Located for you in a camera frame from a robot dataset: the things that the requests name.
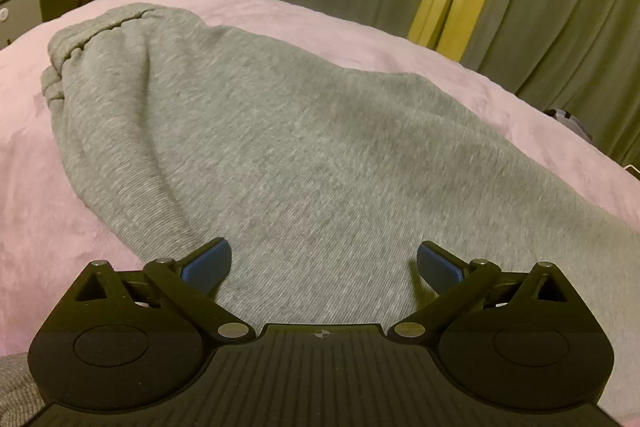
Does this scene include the pink plush blanket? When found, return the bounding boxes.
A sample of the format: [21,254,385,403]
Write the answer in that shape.
[0,0,640,358]

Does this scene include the grey pants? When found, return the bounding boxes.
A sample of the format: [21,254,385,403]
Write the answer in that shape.
[40,5,640,408]

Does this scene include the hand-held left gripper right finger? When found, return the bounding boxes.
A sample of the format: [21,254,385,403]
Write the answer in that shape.
[389,240,574,346]

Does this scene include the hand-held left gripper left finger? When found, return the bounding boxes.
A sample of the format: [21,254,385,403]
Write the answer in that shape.
[72,237,253,346]

